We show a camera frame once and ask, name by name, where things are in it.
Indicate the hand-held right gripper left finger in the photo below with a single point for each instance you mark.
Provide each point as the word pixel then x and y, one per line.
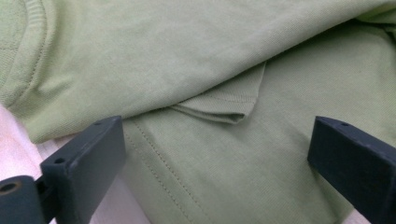
pixel 87 168

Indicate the green t-shirt with white print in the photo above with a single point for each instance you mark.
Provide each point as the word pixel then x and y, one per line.
pixel 199 53

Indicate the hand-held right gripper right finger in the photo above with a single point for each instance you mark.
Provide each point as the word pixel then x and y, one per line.
pixel 358 168

